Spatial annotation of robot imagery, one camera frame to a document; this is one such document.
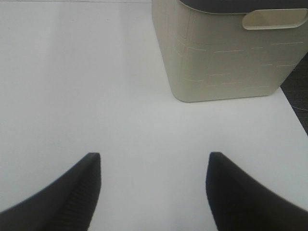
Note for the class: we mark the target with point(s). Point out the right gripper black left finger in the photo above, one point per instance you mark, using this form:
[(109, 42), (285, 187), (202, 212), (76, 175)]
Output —
[(67, 204)]

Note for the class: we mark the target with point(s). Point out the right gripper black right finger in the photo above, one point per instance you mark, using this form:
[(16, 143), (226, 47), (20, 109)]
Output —
[(240, 203)]

